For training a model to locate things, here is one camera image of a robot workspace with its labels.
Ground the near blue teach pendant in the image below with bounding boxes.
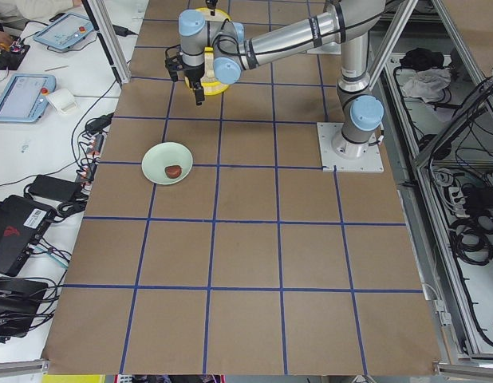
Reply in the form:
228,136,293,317
0,73,57,124

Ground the small white box device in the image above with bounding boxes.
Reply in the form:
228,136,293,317
45,89,78,114

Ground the blue teach pendant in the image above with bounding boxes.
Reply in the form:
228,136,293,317
34,13,94,51
0,73,57,124

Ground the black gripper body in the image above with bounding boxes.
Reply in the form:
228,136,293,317
164,49,203,86

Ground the brown bun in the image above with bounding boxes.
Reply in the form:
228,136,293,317
164,164,183,180

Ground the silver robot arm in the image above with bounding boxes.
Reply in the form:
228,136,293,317
165,1,385,145

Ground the far blue teach pendant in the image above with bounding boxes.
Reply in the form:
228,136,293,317
34,13,94,51

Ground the white cloth pile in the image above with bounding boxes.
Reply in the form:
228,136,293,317
401,69,452,102

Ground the aluminium frame post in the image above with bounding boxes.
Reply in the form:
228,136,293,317
82,0,131,87

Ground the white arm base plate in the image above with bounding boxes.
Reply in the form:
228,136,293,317
317,122,384,173

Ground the black power adapter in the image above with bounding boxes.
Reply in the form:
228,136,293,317
23,175,83,203

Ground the pale green plate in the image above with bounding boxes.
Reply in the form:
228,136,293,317
141,142,193,185

